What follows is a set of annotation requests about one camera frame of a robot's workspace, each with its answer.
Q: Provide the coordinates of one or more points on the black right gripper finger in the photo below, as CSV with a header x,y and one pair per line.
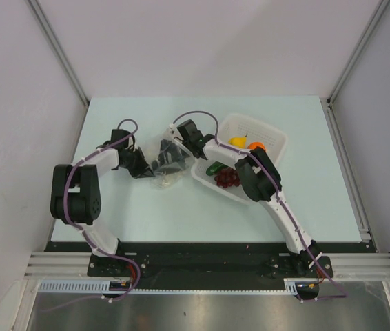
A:
x,y
164,169
169,152

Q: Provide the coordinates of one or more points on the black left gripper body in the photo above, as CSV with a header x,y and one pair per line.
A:
x,y
136,163

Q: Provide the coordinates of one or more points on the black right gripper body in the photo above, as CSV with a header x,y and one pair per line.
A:
x,y
188,144

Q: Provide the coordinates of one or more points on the clear zip top bag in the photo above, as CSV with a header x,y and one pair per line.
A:
x,y
151,153

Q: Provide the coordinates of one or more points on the green fake vegetable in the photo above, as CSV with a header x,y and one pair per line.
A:
x,y
214,168

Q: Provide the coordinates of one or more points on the yellow fake fruit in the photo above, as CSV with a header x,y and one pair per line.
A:
x,y
239,142

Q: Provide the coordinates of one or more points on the dark purple fake grapes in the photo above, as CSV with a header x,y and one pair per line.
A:
x,y
227,178

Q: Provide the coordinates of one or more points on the orange fake fruit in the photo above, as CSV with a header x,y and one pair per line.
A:
x,y
254,145

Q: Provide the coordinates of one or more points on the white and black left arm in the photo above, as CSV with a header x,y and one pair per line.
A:
x,y
76,195

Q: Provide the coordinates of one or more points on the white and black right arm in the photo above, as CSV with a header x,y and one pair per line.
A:
x,y
259,179

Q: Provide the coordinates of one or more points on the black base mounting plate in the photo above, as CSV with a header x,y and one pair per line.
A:
x,y
266,258

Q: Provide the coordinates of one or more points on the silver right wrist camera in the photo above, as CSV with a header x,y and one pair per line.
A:
x,y
171,130

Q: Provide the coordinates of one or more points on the aluminium left corner post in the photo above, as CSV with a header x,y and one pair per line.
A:
x,y
53,41

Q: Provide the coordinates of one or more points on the aluminium corner post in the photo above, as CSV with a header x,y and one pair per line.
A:
x,y
360,47
53,41

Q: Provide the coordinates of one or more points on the white slotted cable duct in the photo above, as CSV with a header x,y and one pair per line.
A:
x,y
108,287

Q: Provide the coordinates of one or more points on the aluminium front frame rail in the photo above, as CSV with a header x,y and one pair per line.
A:
x,y
74,265

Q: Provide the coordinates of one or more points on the aluminium right corner post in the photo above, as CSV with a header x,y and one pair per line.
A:
x,y
360,47

